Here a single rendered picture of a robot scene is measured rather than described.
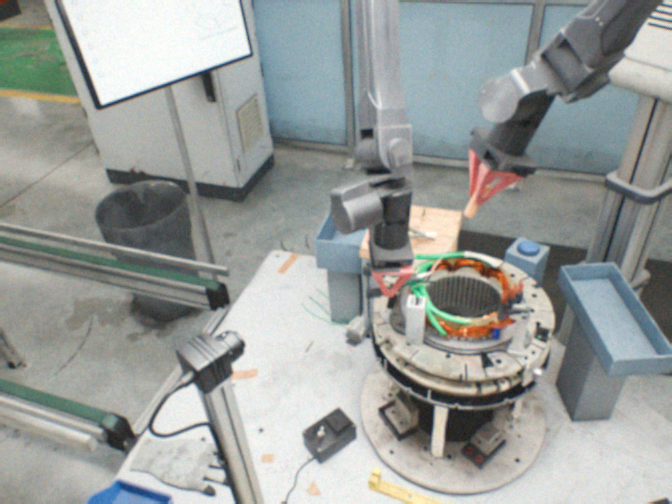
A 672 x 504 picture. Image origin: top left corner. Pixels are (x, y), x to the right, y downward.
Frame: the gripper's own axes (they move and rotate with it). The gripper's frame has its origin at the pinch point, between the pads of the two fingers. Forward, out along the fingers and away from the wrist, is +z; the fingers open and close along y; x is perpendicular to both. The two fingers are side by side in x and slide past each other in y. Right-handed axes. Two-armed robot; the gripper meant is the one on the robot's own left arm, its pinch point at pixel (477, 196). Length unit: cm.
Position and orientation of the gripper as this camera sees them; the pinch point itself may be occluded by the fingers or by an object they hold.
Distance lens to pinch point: 90.1
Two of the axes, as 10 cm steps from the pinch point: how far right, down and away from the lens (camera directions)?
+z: -2.9, 7.6, 5.9
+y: 2.4, 6.5, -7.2
